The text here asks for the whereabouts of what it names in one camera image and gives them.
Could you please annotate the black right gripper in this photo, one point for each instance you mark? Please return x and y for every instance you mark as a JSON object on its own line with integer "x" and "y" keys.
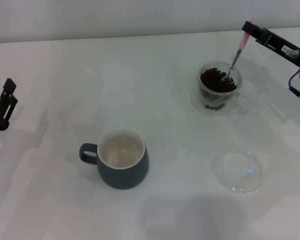
{"x": 282, "y": 46}

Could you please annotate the dark teal ceramic mug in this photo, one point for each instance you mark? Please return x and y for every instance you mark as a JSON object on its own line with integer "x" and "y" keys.
{"x": 130, "y": 177}

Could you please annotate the coffee bean pile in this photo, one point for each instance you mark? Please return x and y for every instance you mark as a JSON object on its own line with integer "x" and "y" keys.
{"x": 212, "y": 80}

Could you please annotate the clear double-wall glass cup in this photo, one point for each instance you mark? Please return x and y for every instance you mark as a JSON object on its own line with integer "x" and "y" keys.
{"x": 197, "y": 102}

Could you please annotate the clear glass saucer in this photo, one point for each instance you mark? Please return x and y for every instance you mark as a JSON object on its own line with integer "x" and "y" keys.
{"x": 240, "y": 172}

